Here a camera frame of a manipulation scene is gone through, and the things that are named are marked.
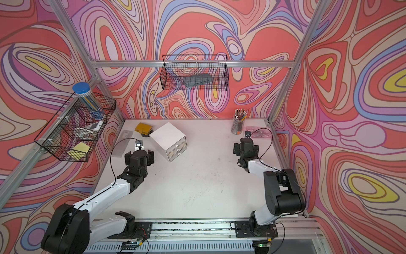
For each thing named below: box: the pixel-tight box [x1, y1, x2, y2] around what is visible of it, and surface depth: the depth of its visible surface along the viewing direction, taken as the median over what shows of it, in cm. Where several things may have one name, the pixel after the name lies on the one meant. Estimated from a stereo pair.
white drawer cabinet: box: [149, 122, 188, 163], surface depth 96 cm
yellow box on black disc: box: [134, 122, 154, 138], surface depth 110 cm
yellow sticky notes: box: [71, 141, 91, 154], surface depth 76 cm
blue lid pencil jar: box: [72, 82, 105, 121], surface depth 76 cm
